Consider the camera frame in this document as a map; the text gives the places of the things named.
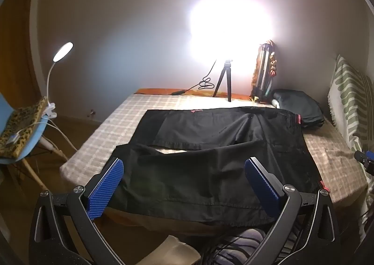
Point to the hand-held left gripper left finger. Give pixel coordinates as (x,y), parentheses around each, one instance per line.
(103,192)

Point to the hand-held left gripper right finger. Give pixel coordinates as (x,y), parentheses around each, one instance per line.
(264,192)

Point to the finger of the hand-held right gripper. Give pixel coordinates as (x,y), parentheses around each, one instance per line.
(360,156)

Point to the black pants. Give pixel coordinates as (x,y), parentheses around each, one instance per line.
(204,171)

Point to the person's striped trouser leg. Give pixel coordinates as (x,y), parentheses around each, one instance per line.
(245,244)

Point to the green white striped pillow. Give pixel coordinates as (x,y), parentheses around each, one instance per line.
(347,98)

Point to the stack of dark folded clothes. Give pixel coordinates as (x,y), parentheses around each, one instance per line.
(301,107)

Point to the checked bed blanket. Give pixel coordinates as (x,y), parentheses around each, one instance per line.
(122,113)

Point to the blue chair with wooden legs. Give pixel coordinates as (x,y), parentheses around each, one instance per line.
(32,139)

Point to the beige plastic object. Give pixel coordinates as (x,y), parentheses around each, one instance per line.
(172,250)

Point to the leopard print cushion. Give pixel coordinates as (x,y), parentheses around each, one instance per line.
(20,127)

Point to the bed with orange sheet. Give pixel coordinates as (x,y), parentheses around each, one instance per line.
(163,91)

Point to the black tripod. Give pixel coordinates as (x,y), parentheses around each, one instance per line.
(225,78)

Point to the white clip lamp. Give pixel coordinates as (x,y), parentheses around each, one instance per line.
(62,50)

